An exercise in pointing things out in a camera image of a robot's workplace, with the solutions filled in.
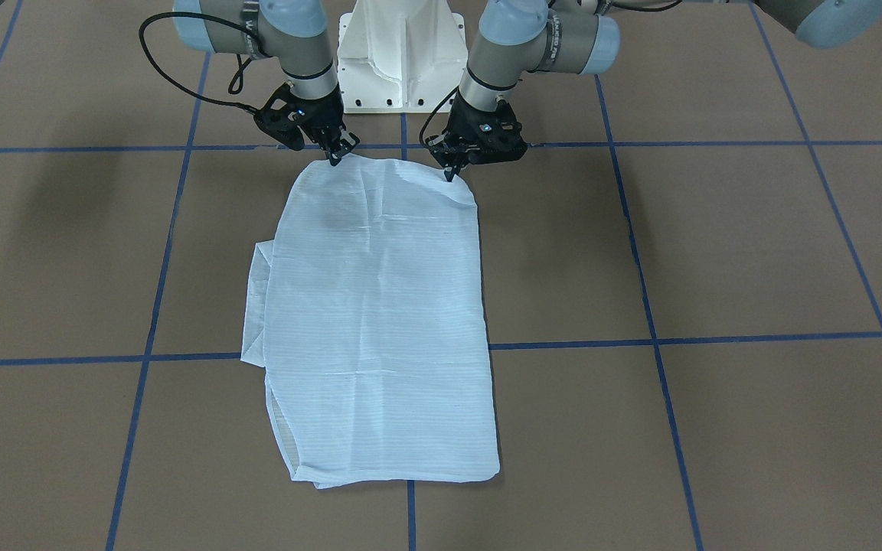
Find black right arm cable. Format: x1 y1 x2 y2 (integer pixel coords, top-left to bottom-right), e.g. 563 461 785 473
138 12 273 116

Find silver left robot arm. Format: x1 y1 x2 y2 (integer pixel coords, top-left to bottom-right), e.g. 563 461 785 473
419 1 882 182

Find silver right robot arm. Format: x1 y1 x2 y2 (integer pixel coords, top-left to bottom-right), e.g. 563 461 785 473
171 1 358 166

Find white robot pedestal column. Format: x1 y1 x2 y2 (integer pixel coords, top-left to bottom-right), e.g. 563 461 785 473
337 1 469 114

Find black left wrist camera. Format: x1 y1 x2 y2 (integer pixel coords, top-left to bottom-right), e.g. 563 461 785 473
475 99 528 165

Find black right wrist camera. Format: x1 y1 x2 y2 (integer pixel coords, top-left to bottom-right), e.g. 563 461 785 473
252 83 305 152

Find light blue button shirt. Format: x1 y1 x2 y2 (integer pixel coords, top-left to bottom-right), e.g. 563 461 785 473
241 155 500 489

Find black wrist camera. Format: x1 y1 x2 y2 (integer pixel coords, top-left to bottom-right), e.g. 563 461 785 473
475 99 528 165
252 83 305 152

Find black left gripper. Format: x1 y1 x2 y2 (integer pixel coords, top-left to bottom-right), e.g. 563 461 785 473
426 96 488 182

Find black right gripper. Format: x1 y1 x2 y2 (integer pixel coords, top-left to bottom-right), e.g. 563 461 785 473
293 85 360 167

